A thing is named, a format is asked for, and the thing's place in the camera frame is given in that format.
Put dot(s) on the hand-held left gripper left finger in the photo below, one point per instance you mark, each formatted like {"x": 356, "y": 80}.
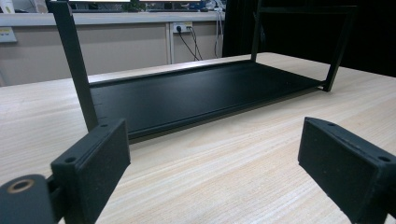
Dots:
{"x": 90, "y": 161}

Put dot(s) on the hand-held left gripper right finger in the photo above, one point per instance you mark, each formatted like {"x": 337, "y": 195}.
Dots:
{"x": 345, "y": 168}

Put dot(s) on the white wall socket yellow label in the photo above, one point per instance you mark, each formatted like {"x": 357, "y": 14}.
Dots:
{"x": 7, "y": 34}

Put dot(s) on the white wall socket with plugs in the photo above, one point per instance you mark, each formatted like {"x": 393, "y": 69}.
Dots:
{"x": 183, "y": 27}

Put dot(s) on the grey counter ledge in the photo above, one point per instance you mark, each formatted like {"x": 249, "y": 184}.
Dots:
{"x": 124, "y": 18}

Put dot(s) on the black metal shelf rack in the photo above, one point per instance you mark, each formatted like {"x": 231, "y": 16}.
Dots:
{"x": 186, "y": 93}

